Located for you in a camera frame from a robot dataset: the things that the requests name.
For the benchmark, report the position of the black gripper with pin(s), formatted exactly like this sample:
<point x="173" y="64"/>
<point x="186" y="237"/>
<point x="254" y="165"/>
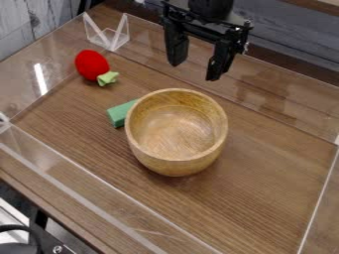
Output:
<point x="211" y="21"/>

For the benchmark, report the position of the red plush strawberry toy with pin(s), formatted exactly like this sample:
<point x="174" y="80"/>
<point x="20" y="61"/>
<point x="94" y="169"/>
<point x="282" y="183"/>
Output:
<point x="94" y="68"/>

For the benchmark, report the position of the wooden bowl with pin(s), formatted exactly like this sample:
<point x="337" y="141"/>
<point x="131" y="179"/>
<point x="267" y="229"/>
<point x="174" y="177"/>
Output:
<point x="177" y="129"/>

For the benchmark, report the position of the green foam block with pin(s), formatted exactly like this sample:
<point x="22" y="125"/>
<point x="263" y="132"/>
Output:
<point x="117" y="113"/>

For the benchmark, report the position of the black metal table leg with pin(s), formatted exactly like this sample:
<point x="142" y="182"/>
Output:
<point x="51" y="244"/>

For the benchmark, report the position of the clear acrylic corner bracket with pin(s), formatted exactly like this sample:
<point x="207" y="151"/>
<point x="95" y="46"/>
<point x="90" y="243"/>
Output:
<point x="107" y="38"/>

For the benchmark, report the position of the clear acrylic tray wall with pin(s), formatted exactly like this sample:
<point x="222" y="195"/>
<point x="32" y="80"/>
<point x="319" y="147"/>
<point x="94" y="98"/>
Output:
<point x="265" y="200"/>

